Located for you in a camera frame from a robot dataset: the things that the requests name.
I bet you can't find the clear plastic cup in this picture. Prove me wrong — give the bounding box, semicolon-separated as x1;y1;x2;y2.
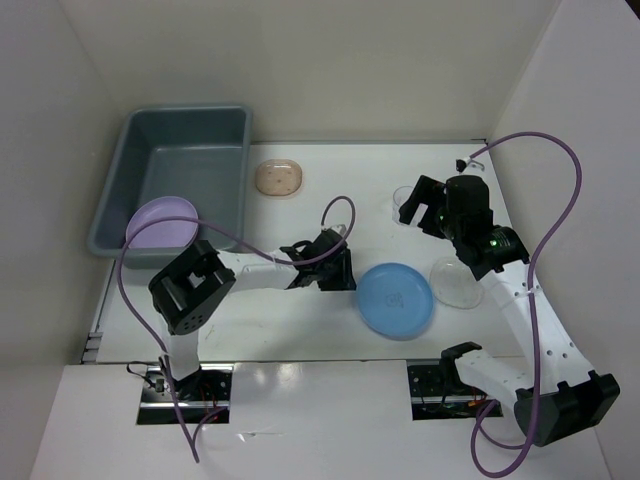
392;186;413;226

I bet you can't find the blue plastic plate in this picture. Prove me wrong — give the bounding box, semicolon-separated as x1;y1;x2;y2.
355;263;435;341

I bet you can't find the beige speckled dish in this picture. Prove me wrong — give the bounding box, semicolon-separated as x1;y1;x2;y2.
254;159;303;197

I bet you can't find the purple plastic plate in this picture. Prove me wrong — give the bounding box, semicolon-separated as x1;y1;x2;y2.
125;196;198;249

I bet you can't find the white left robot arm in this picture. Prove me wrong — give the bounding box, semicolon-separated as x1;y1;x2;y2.
149;226;434;400

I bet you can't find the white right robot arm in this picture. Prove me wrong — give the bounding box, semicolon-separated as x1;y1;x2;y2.
400;175;620;447

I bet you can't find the grey plastic bin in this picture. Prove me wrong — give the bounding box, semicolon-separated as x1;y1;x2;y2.
87;104;253;258

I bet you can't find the clear oval glass dish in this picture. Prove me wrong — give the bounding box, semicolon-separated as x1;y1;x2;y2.
429;257;484;310

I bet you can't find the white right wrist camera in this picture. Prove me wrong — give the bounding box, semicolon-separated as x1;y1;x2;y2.
455;157;485;174

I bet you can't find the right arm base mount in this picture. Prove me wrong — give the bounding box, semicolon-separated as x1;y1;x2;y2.
406;359;493;421

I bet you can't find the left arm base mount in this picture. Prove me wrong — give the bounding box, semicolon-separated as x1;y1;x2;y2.
126;361;234;426

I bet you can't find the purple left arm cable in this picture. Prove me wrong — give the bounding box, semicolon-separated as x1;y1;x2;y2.
115;195;357;463

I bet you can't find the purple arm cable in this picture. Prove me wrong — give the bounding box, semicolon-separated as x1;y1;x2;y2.
115;195;357;463
455;130;583;475

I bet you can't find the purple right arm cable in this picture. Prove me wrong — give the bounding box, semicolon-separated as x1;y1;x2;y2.
455;130;583;475

